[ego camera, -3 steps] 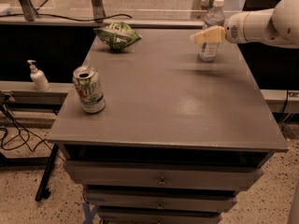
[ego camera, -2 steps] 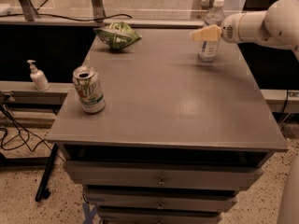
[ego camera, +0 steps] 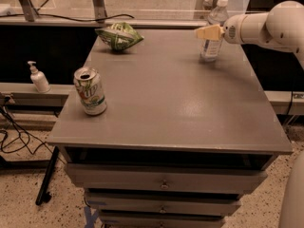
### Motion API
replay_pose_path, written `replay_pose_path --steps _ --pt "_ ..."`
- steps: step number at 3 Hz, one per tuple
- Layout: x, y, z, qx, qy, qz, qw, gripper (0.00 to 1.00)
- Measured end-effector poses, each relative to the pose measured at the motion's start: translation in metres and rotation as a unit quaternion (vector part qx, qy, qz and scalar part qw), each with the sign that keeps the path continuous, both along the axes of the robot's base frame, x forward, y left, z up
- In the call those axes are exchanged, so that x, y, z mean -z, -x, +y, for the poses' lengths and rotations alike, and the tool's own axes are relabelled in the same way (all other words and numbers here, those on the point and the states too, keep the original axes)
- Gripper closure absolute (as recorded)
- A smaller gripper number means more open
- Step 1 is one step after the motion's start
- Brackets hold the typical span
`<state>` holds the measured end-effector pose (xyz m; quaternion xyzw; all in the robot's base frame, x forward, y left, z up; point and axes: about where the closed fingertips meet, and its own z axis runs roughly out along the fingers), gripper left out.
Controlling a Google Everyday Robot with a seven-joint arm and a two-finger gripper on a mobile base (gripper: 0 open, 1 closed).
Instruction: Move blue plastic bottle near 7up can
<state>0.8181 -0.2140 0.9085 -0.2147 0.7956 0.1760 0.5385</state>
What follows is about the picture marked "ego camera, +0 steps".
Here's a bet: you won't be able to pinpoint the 7up soda can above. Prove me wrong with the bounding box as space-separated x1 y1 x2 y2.
73 66 106 116

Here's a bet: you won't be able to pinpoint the grey drawer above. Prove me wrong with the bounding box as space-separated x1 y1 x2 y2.
100 211 224 228
66 163 267 194
85 192 240 217

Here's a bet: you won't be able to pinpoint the black metal stand leg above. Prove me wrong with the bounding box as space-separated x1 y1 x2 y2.
35 146 59 206

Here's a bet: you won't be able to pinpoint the top grey drawer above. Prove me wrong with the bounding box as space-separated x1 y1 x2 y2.
66 163 267 194

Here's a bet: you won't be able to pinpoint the black floor cables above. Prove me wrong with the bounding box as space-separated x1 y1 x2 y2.
0 106 65 163

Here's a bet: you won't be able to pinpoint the green chip bag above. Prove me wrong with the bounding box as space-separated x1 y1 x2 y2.
95 22 143 51

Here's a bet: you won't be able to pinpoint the middle metal frame post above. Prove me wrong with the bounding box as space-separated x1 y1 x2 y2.
92 0 107 23

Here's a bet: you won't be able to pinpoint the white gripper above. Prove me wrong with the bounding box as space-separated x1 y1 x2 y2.
195 13 264 45

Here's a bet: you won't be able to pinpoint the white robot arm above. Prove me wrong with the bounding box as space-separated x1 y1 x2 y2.
195 1 304 228

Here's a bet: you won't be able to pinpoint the clear plastic water bottle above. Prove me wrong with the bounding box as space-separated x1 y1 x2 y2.
200 0 228 62

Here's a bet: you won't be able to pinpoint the white pump dispenser bottle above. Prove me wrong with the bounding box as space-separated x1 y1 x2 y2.
28 61 50 93

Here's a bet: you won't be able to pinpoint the blue tape on floor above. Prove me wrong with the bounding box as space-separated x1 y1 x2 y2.
84 207 99 228

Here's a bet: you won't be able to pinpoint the middle grey drawer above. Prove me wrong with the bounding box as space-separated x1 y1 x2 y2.
85 192 240 217

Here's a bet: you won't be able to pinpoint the bottom grey drawer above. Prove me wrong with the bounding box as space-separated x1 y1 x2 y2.
100 211 224 228

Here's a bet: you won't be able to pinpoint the black cable on ledge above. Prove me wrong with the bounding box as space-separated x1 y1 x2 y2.
0 12 135 23

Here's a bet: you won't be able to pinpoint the left metal frame post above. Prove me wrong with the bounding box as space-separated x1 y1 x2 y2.
18 0 37 22

